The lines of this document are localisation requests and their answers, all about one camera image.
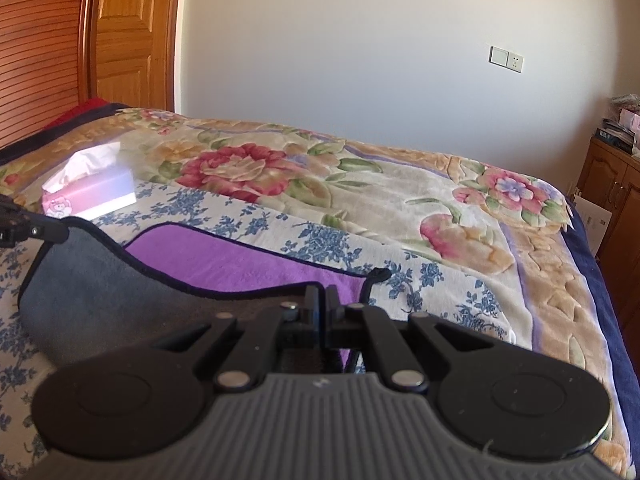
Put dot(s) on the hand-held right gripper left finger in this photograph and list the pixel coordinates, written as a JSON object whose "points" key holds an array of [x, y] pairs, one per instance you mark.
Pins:
{"points": [[311, 321]]}

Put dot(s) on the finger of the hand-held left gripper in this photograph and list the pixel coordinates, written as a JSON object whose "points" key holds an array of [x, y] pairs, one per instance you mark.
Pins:
{"points": [[35, 229]]}

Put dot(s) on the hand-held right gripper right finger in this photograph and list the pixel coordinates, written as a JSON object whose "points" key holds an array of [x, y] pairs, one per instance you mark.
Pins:
{"points": [[333, 321]]}

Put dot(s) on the purple and grey towel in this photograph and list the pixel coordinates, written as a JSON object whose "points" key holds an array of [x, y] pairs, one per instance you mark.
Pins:
{"points": [[225, 265]]}

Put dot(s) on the pink tissue box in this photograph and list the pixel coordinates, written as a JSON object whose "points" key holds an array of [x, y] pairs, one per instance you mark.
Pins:
{"points": [[95, 187]]}

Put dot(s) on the blue floral bed sheet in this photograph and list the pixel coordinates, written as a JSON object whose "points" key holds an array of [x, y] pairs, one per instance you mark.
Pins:
{"points": [[320, 242]]}

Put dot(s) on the red cloth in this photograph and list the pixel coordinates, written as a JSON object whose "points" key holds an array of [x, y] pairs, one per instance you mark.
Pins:
{"points": [[82, 112]]}

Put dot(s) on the floral plush blanket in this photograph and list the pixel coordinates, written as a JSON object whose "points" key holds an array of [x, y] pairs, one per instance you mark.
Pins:
{"points": [[400, 200]]}

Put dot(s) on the wooden louvered wardrobe door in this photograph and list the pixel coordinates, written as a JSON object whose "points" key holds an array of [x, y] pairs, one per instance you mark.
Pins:
{"points": [[37, 45]]}

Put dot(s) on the wooden panel door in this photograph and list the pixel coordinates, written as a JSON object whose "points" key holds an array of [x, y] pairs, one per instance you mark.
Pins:
{"points": [[132, 30]]}

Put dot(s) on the dark blue bed cover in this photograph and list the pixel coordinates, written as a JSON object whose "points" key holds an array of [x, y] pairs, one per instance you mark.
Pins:
{"points": [[607, 320]]}

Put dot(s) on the white paper board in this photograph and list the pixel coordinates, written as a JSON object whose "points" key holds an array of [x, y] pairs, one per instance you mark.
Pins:
{"points": [[594, 222]]}

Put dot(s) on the wooden cabinet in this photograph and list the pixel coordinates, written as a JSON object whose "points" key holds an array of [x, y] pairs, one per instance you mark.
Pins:
{"points": [[617, 210]]}

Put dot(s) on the pile of books and boxes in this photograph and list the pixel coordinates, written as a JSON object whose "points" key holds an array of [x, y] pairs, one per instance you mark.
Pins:
{"points": [[622, 125]]}

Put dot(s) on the white wall switch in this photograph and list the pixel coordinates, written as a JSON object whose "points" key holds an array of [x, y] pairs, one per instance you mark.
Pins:
{"points": [[506, 58]]}

